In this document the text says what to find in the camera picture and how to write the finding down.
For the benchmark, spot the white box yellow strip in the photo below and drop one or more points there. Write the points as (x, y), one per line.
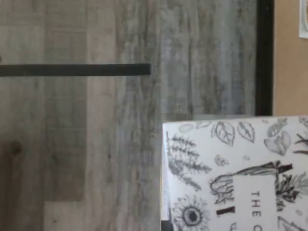
(240, 156)

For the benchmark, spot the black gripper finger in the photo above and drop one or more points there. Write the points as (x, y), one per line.
(166, 226)

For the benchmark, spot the wooden shelf board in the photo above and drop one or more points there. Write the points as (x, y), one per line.
(286, 72)

